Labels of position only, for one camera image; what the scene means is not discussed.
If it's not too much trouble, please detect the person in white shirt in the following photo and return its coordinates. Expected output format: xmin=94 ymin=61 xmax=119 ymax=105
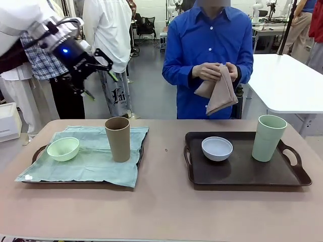
xmin=82 ymin=0 xmax=134 ymax=119

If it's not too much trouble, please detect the black camera stand pole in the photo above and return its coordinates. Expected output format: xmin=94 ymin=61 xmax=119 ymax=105
xmin=277 ymin=0 xmax=299 ymax=55

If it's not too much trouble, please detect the person's right hand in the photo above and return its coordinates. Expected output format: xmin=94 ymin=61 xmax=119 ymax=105
xmin=192 ymin=62 xmax=223 ymax=82

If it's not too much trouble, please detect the dark grey plastic stool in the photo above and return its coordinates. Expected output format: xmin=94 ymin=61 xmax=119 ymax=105
xmin=231 ymin=95 xmax=244 ymax=119

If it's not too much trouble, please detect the black office chair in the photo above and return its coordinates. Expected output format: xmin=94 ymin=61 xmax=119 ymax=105
xmin=136 ymin=13 xmax=156 ymax=40

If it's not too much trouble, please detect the person in red jacket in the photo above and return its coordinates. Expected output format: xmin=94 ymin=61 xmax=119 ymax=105
xmin=306 ymin=0 xmax=323 ymax=74

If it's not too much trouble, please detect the tall pale green cup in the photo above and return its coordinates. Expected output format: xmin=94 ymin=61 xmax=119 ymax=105
xmin=251 ymin=114 xmax=288 ymax=162

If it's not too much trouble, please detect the teal cloth mat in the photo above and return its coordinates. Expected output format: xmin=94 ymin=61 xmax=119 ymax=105
xmin=14 ymin=126 xmax=149 ymax=189

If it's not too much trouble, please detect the person's left forearm blue sleeve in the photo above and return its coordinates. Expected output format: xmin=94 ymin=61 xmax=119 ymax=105
xmin=236 ymin=63 xmax=254 ymax=85

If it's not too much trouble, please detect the beige cloth mat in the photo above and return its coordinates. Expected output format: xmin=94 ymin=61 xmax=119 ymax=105
xmin=194 ymin=64 xmax=239 ymax=116

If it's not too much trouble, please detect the person in plaid shirt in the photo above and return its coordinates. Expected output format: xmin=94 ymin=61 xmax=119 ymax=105
xmin=20 ymin=30 xmax=86 ymax=119

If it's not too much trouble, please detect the person's right forearm blue sleeve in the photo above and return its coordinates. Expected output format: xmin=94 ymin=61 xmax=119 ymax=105
xmin=161 ymin=64 xmax=196 ymax=85

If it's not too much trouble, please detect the grey background workbench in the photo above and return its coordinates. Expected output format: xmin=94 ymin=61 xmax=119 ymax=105
xmin=252 ymin=22 xmax=290 ymax=54

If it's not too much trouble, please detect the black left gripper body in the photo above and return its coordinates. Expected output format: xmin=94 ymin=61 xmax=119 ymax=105
xmin=51 ymin=37 xmax=101 ymax=85

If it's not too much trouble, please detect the white foam box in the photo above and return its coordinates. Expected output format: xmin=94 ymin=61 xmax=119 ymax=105
xmin=0 ymin=102 xmax=23 ymax=143

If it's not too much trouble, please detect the pale green bowl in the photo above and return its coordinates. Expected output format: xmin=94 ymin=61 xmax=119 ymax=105
xmin=46 ymin=137 xmax=80 ymax=162

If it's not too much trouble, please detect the blue-grey bowl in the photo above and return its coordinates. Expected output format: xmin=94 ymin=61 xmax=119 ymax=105
xmin=201 ymin=136 xmax=234 ymax=162

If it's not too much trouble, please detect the white side table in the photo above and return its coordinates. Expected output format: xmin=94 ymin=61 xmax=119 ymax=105
xmin=246 ymin=53 xmax=323 ymax=139

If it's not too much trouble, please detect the person in tan trousers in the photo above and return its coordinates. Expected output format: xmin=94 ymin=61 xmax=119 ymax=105
xmin=287 ymin=0 xmax=318 ymax=56

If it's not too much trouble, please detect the person's left hand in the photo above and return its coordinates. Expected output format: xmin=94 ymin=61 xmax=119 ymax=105
xmin=225 ymin=62 xmax=239 ymax=82

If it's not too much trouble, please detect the tall brown cup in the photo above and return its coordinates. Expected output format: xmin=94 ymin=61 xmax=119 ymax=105
xmin=104 ymin=116 xmax=131 ymax=163

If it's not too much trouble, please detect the dark brown plastic tray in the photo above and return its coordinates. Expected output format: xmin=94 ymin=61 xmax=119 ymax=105
xmin=21 ymin=144 xmax=145 ymax=185
xmin=183 ymin=131 xmax=312 ymax=187

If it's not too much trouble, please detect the person in blue shirt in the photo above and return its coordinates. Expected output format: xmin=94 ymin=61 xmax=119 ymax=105
xmin=161 ymin=0 xmax=254 ymax=119

